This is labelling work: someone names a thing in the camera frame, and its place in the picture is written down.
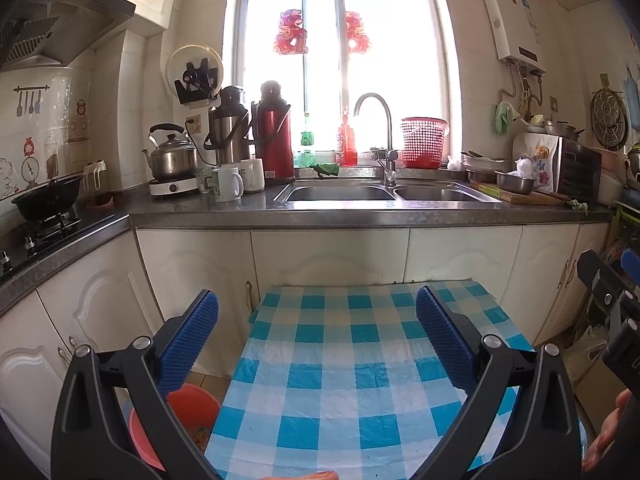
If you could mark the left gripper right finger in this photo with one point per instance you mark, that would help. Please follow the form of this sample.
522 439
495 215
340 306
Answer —
542 437

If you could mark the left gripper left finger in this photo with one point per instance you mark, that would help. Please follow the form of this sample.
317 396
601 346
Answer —
90 439

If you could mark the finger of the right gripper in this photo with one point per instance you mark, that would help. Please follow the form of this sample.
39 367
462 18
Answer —
630 263

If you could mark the person right hand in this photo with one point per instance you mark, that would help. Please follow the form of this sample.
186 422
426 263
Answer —
607 433

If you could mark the black microwave oven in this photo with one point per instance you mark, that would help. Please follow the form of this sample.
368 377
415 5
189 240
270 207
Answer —
560 165

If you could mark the red plastic basin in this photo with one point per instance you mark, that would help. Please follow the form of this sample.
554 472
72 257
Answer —
195 408

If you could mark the blue checkered tablecloth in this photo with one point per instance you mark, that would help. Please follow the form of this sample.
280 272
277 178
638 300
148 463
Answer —
334 378

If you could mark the steel bowl on counter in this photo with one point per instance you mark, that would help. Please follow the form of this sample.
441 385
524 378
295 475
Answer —
514 184

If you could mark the wooden cutting board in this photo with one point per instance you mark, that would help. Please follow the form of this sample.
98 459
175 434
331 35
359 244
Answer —
533 198

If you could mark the steel double sink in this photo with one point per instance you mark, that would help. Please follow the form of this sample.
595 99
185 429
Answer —
334 191

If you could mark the red plastic basket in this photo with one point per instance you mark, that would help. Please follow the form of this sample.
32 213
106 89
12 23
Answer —
423 142

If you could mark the black wok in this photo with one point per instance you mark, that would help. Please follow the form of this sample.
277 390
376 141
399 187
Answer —
50 199

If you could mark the white induction hotplate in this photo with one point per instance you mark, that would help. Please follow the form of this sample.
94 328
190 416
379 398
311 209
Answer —
160 188

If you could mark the white water heater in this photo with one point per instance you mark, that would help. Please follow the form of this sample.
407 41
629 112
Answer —
516 33

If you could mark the white mug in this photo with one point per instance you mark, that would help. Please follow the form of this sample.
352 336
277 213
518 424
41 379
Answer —
252 173
226 184

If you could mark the steel kettle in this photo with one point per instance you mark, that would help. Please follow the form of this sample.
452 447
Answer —
174 156

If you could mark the red thermos flask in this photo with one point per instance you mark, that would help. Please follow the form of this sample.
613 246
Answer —
272 125

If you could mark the steel thermos flask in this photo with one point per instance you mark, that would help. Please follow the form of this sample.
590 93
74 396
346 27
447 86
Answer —
229 124

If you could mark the range hood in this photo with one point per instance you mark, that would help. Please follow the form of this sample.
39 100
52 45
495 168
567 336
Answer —
45 33

